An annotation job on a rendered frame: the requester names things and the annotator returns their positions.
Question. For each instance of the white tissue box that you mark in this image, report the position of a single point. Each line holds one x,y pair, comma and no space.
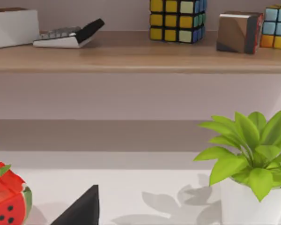
12,28

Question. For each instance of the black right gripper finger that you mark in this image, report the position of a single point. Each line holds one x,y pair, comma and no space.
84,208

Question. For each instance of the white and black calculator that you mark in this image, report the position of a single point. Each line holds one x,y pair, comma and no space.
68,37

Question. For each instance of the shiny metallic cube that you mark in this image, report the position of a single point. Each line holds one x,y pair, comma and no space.
236,32

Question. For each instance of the red watermelon shaped pot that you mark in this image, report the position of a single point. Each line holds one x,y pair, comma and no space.
7,194

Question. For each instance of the light blue puzzle cube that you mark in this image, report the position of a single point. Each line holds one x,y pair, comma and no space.
277,28

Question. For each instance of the yellow faced puzzle cube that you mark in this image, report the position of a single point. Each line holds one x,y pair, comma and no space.
175,21

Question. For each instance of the wooden shelf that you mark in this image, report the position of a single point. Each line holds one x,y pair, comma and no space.
131,56

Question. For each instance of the green plant in white pot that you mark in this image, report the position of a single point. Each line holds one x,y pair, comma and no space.
250,168

